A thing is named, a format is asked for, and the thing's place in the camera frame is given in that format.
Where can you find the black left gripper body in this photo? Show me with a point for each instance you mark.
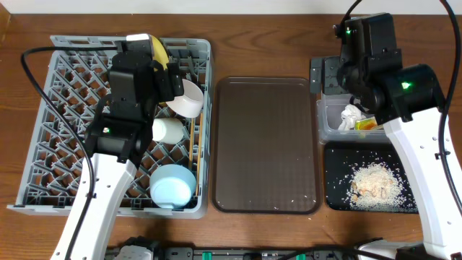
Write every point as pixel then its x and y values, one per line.
pixel 167 80

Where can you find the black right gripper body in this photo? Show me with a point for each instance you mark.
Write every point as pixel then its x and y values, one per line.
pixel 325 76

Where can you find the yellow plate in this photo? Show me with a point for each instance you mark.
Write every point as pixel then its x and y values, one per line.
pixel 160 54

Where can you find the wooden chopstick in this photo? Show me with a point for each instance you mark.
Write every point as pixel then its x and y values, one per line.
pixel 199 154
pixel 191 144

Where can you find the white cup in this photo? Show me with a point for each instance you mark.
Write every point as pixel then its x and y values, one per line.
pixel 167 130

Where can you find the white napkin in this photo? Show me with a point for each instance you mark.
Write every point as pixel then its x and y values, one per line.
pixel 349 116

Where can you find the yellow orange snack wrapper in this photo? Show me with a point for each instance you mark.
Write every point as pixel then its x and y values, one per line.
pixel 366 124

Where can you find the light blue bowl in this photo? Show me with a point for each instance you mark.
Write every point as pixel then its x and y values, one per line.
pixel 172 186

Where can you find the rice and food scraps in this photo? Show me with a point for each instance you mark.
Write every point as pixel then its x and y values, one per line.
pixel 377 187

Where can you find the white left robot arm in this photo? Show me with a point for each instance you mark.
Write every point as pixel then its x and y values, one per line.
pixel 141 77

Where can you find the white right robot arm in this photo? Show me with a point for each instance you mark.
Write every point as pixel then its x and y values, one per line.
pixel 408 102

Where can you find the clear plastic waste bin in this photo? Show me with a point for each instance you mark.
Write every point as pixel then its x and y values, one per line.
pixel 329 109

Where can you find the black waste tray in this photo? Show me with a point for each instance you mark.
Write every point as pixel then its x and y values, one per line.
pixel 338 156

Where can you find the grey plastic dish rack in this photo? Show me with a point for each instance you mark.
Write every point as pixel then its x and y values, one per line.
pixel 76 80

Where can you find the brown plastic serving tray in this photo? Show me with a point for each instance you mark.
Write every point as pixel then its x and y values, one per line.
pixel 265 147

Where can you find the black rail with green clips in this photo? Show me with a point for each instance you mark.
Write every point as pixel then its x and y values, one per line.
pixel 144 248

